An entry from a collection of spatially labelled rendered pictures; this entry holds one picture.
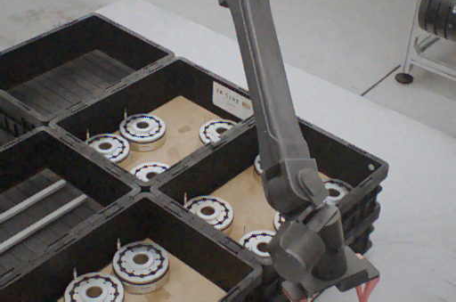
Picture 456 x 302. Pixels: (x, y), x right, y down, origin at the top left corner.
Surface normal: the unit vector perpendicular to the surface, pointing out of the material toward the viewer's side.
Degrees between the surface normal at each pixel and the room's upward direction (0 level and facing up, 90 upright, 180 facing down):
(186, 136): 0
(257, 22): 39
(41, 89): 0
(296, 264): 93
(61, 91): 0
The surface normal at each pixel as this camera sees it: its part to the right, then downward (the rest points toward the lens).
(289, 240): 0.53, -0.36
